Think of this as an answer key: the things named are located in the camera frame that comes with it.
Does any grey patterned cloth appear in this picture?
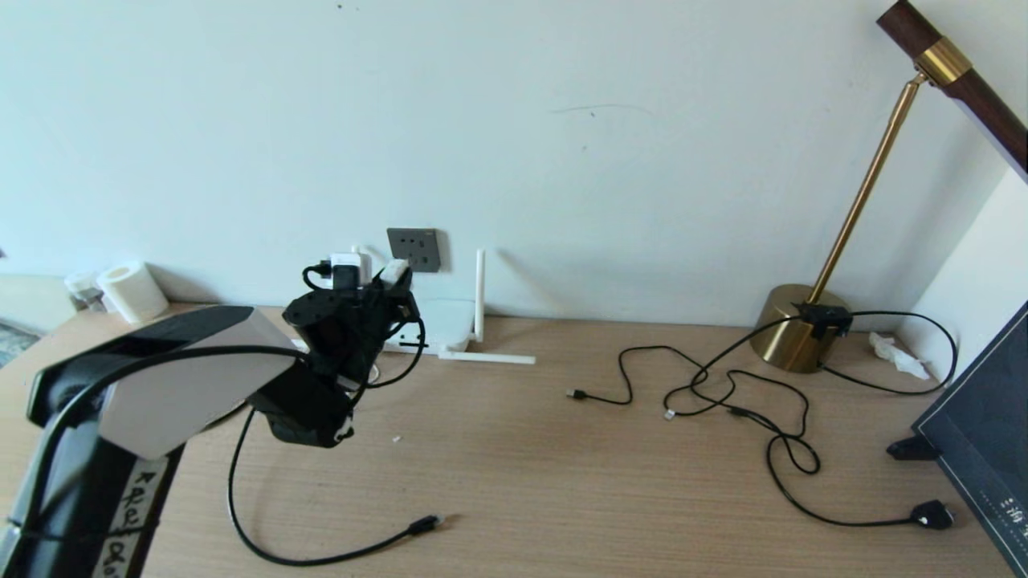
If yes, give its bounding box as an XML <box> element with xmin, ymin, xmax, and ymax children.
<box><xmin>0</xmin><ymin>320</ymin><xmax>41</xmax><ymax>368</ymax></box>

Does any small clear jar white lid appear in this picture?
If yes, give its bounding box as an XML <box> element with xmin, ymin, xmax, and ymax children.
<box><xmin>66</xmin><ymin>271</ymin><xmax>108</xmax><ymax>313</ymax></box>

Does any grey wall socket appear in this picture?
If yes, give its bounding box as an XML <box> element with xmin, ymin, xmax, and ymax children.
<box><xmin>386</xmin><ymin>228</ymin><xmax>441</xmax><ymax>274</ymax></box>

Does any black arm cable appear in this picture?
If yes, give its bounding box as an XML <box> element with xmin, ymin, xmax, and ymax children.
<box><xmin>24</xmin><ymin>262</ymin><xmax>426</xmax><ymax>523</ymax></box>

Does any white toilet paper roll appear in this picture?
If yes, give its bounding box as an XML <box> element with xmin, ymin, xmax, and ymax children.
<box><xmin>97</xmin><ymin>261</ymin><xmax>169</xmax><ymax>324</ymax></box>

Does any black USB cable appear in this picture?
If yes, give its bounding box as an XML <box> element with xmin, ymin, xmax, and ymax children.
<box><xmin>567</xmin><ymin>316</ymin><xmax>804</xmax><ymax>406</ymax></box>
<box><xmin>763</xmin><ymin>401</ymin><xmax>955</xmax><ymax>530</ymax></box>

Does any black junction box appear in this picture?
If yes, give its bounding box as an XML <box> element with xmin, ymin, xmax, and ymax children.
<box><xmin>793</xmin><ymin>302</ymin><xmax>851</xmax><ymax>339</ymax></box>

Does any black ethernet cable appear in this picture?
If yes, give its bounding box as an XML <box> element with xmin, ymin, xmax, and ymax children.
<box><xmin>227</xmin><ymin>405</ymin><xmax>444</xmax><ymax>567</ymax></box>

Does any crumpled white tissue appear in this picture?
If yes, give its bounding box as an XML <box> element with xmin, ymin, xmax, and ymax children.
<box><xmin>866</xmin><ymin>332</ymin><xmax>929</xmax><ymax>381</ymax></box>

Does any thin black lamp cord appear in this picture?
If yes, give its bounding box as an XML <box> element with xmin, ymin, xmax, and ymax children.
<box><xmin>818</xmin><ymin>310</ymin><xmax>958</xmax><ymax>396</ymax></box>

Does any dark blue framed board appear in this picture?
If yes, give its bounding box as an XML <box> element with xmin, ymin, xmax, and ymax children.
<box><xmin>912</xmin><ymin>300</ymin><xmax>1028</xmax><ymax>577</ymax></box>

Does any black cable with silver tip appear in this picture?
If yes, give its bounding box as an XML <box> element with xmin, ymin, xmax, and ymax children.
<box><xmin>663</xmin><ymin>369</ymin><xmax>820</xmax><ymax>474</ymax></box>

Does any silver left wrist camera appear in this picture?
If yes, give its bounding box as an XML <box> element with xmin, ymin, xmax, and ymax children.
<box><xmin>329</xmin><ymin>253</ymin><xmax>374</xmax><ymax>290</ymax></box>

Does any white router with four antennas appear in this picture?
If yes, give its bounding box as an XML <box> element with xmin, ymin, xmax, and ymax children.
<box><xmin>351</xmin><ymin>245</ymin><xmax>536</xmax><ymax>366</ymax></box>

